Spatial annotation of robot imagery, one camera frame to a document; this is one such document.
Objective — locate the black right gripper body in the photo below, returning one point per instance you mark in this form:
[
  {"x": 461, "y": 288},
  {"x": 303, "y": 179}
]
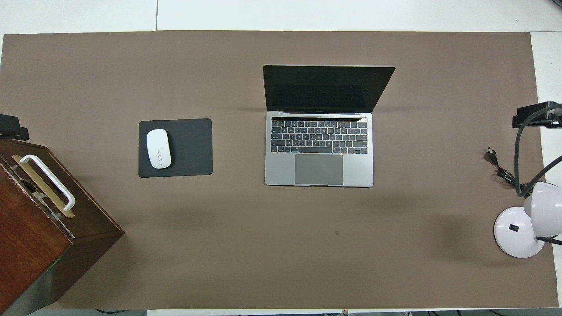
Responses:
[{"x": 555, "y": 112}]

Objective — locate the grey aluminium laptop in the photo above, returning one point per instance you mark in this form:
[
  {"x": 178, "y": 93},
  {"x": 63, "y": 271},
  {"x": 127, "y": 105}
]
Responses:
[{"x": 318, "y": 169}]

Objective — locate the gold plate on box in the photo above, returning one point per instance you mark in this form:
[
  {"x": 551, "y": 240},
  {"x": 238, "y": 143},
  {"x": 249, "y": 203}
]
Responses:
[{"x": 66, "y": 213}]

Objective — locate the white desk lamp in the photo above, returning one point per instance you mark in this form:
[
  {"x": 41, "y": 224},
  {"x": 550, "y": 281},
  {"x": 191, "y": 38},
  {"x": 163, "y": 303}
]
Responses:
[{"x": 516, "y": 230}]

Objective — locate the dark brown wooden box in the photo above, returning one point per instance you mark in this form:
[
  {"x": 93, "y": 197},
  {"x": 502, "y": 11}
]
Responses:
[{"x": 30, "y": 245}]

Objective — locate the white computer mouse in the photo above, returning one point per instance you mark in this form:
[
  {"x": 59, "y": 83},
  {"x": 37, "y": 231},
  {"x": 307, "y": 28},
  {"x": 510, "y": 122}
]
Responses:
[{"x": 158, "y": 149}]

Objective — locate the black mouse pad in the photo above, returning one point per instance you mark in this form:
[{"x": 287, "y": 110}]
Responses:
[{"x": 193, "y": 149}]

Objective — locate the brown table mat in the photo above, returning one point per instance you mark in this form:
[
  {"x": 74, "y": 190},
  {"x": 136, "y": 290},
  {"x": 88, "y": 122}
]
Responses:
[{"x": 263, "y": 245}]

